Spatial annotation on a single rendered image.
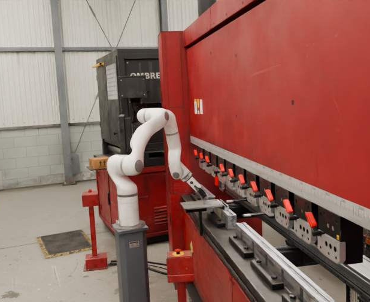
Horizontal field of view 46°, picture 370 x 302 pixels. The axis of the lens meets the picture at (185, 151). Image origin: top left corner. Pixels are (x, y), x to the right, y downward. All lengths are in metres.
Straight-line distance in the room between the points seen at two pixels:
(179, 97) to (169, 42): 0.47
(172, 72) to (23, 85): 6.13
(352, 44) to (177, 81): 2.57
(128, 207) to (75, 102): 7.26
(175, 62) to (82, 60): 6.10
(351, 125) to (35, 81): 8.63
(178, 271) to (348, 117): 1.58
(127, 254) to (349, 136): 1.60
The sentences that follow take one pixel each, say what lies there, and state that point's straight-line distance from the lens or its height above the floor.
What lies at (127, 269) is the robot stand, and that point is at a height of 0.76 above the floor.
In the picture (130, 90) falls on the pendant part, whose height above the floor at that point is 1.82.
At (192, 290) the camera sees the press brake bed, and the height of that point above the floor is 0.05.
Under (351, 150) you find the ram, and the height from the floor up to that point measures 1.56.
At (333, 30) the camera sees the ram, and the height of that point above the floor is 1.93.
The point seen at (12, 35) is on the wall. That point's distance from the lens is 9.70.
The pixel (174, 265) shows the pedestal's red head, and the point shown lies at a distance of 2.64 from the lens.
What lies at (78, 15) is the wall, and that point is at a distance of 9.90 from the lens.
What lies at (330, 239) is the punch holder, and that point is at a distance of 1.56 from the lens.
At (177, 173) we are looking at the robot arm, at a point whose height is 1.24.
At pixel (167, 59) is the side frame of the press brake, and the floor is 2.07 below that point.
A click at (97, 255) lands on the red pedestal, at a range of 4.81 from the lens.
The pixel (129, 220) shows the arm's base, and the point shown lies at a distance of 2.58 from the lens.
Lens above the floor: 1.74
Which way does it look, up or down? 7 degrees down
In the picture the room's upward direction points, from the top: 3 degrees counter-clockwise
